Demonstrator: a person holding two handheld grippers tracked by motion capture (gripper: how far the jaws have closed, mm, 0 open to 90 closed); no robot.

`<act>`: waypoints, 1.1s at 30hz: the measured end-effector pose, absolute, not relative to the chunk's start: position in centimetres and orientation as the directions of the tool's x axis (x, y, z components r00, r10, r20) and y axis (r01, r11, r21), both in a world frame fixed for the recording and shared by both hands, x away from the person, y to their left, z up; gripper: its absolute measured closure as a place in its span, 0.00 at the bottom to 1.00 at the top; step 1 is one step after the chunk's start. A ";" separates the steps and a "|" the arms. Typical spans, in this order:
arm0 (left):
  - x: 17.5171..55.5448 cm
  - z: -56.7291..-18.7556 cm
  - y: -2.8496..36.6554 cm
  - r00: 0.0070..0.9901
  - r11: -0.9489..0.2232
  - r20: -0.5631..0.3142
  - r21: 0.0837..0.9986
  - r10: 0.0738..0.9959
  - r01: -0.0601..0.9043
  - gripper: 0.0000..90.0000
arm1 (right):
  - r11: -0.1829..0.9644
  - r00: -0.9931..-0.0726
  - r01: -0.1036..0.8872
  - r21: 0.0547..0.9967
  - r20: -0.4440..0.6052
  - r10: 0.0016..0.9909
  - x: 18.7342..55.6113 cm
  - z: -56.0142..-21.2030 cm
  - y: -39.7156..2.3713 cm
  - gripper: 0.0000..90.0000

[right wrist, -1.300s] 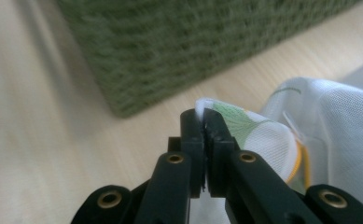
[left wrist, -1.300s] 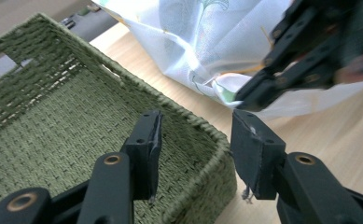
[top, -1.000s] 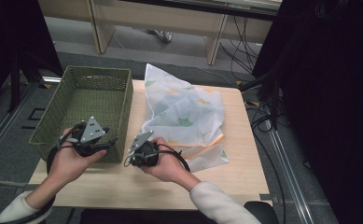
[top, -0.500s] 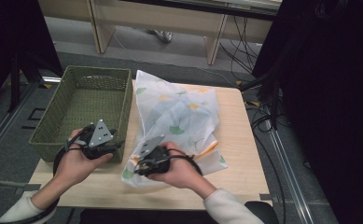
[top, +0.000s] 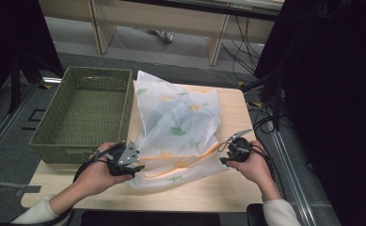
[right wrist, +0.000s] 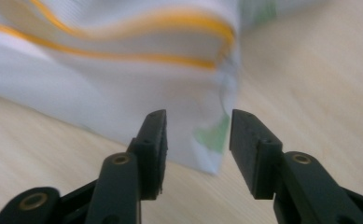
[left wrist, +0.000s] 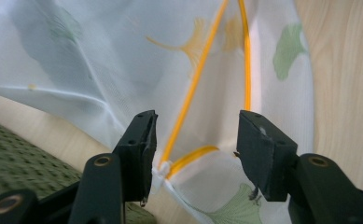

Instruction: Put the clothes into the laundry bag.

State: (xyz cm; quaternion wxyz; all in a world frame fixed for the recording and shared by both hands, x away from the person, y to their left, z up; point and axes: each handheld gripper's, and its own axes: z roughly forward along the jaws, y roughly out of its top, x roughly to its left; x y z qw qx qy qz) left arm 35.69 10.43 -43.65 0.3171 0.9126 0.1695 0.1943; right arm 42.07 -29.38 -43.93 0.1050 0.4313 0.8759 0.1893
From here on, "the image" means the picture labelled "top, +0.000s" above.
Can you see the grey metal bar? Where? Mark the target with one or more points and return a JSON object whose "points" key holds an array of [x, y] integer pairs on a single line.
{"points": [[11, 186]]}

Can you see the black curtain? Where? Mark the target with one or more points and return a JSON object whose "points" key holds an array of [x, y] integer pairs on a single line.
{"points": [[14, 37], [334, 109]]}

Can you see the silver shoe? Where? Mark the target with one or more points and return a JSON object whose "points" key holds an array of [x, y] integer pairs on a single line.
{"points": [[163, 36]]}

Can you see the green woven basket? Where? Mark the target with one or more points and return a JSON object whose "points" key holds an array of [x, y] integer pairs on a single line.
{"points": [[89, 116]]}

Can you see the person's right hand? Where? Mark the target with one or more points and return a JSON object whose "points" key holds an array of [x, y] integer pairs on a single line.
{"points": [[254, 166]]}

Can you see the wooden furniture frame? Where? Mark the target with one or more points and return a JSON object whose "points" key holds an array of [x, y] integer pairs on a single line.
{"points": [[158, 15]]}

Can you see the white leaf-print laundry bag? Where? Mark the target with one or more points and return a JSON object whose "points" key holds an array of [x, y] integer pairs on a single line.
{"points": [[183, 169]]}

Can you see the person's left hand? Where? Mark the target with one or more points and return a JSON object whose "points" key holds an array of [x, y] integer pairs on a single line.
{"points": [[96, 175]]}

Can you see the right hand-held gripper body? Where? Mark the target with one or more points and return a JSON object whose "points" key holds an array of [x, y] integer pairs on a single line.
{"points": [[238, 147]]}

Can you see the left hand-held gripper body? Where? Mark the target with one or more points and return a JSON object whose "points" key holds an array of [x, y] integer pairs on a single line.
{"points": [[125, 155]]}

